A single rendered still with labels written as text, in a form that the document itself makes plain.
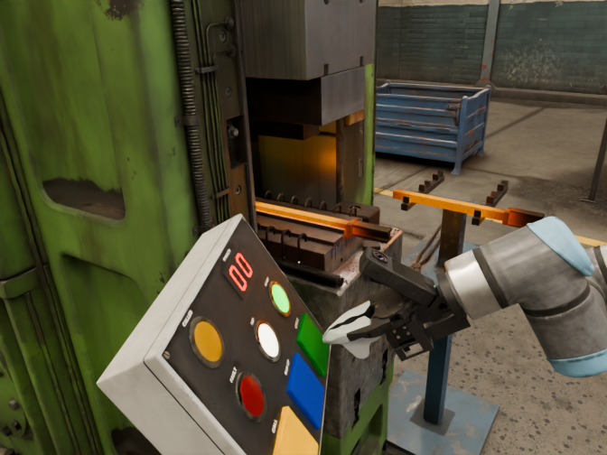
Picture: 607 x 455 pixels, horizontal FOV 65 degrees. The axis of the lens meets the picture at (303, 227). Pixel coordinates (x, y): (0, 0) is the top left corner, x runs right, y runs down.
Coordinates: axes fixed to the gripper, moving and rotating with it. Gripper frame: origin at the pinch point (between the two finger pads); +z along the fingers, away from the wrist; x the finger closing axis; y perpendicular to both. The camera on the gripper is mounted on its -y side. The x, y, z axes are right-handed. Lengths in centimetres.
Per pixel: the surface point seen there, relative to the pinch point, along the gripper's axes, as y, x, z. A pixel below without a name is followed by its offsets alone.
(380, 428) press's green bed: 77, 58, 30
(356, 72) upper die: -27, 49, -19
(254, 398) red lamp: -8.6, -20.3, 2.9
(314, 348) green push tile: 0.6, -1.5, 2.5
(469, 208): 23, 68, -27
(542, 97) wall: 228, 756, -201
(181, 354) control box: -19.4, -24.4, 3.3
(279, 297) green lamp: -9.2, -0.5, 2.9
